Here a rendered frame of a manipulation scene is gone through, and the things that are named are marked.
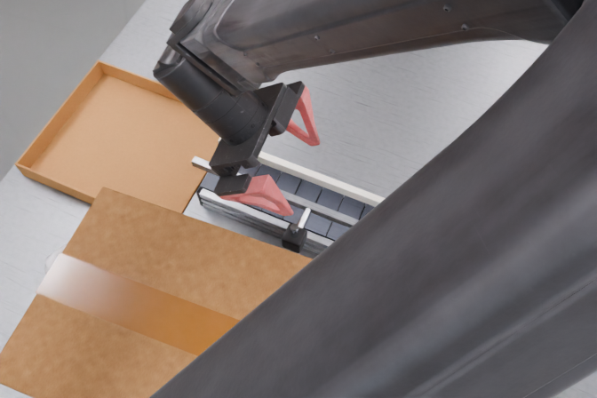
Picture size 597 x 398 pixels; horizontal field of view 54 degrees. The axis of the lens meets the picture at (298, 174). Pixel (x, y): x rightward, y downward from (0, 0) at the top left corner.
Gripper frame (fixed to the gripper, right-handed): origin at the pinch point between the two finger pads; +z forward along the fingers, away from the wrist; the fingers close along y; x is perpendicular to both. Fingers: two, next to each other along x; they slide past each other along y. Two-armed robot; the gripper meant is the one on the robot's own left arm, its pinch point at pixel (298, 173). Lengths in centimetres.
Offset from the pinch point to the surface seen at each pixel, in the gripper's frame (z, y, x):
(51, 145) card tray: -6, 10, 61
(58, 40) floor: 6, 94, 175
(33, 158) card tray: -8, 7, 62
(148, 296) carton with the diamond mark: -3.0, -16.9, 12.6
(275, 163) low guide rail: 14.2, 15.5, 23.2
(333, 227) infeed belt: 24.6, 8.9, 16.0
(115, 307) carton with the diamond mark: -4.7, -19.2, 14.8
